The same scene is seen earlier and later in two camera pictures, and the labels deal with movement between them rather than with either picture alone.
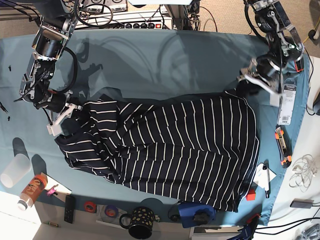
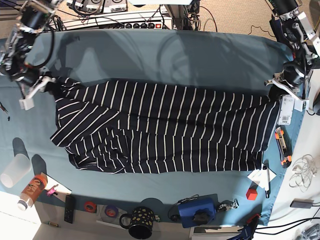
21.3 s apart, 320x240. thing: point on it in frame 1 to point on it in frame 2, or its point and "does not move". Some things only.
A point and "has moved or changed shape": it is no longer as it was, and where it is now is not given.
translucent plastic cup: x=20 y=165 does not move
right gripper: x=263 y=72 to x=291 y=79
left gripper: x=56 y=102 to x=36 y=79
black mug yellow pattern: x=141 y=222 does not move
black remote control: x=69 y=209 does not move
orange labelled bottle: x=36 y=185 does not move
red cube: x=251 y=196 does not move
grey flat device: x=302 y=203 does not move
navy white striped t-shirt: x=200 y=148 has moved or changed shape
